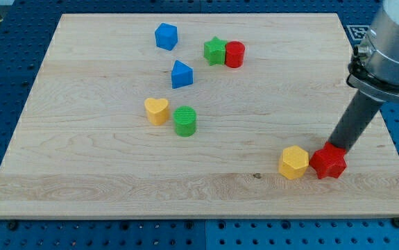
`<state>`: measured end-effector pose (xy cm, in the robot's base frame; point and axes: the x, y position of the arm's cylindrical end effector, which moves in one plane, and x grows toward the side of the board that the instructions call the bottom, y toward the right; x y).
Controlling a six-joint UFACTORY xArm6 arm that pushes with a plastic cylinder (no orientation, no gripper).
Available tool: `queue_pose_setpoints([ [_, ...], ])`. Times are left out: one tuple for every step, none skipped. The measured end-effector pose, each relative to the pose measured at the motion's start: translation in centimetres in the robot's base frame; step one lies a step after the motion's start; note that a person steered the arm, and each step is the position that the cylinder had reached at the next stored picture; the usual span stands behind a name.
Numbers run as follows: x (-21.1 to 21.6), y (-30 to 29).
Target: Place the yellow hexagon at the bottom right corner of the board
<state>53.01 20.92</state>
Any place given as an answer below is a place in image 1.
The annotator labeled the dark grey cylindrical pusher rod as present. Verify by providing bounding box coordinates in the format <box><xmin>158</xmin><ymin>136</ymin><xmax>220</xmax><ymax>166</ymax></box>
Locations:
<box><xmin>328</xmin><ymin>90</ymin><xmax>383</xmax><ymax>151</ymax></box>

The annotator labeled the red star block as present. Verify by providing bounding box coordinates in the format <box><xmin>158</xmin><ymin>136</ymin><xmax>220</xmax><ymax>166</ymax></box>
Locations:
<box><xmin>309</xmin><ymin>142</ymin><xmax>347</xmax><ymax>179</ymax></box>

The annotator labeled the yellow hexagon block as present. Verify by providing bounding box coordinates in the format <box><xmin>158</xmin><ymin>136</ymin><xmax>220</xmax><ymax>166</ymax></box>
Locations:
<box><xmin>278</xmin><ymin>145</ymin><xmax>309</xmax><ymax>180</ymax></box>

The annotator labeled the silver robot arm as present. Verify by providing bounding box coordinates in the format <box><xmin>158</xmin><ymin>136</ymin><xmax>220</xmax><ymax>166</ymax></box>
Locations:
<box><xmin>328</xmin><ymin>0</ymin><xmax>399</xmax><ymax>151</ymax></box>

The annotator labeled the light wooden board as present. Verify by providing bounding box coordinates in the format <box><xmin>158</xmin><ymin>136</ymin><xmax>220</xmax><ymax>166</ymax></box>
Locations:
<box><xmin>0</xmin><ymin>13</ymin><xmax>399</xmax><ymax>219</ymax></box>

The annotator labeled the black white fiducial marker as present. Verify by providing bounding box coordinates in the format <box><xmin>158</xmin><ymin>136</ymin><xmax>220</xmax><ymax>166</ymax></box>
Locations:
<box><xmin>346</xmin><ymin>24</ymin><xmax>369</xmax><ymax>44</ymax></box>

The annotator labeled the red cylinder block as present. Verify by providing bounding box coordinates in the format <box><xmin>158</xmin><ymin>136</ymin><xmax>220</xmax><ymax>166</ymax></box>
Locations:
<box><xmin>225</xmin><ymin>41</ymin><xmax>245</xmax><ymax>68</ymax></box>

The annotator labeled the green star block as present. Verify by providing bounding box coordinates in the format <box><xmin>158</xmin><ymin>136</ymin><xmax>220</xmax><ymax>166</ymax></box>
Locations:
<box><xmin>203</xmin><ymin>37</ymin><xmax>228</xmax><ymax>65</ymax></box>

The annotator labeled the green cylinder block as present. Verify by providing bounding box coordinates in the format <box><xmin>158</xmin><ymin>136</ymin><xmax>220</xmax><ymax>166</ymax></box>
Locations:
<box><xmin>173</xmin><ymin>106</ymin><xmax>196</xmax><ymax>137</ymax></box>

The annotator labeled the blue triangle block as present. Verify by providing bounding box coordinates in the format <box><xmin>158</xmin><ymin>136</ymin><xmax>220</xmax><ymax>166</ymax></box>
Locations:
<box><xmin>171</xmin><ymin>60</ymin><xmax>194</xmax><ymax>89</ymax></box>

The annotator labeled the yellow heart block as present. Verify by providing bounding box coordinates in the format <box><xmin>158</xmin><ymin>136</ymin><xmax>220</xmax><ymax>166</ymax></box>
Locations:
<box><xmin>144</xmin><ymin>98</ymin><xmax>170</xmax><ymax>126</ymax></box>

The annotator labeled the blue pentagon block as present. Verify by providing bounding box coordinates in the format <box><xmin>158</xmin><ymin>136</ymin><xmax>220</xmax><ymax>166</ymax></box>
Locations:
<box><xmin>155</xmin><ymin>23</ymin><xmax>178</xmax><ymax>51</ymax></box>

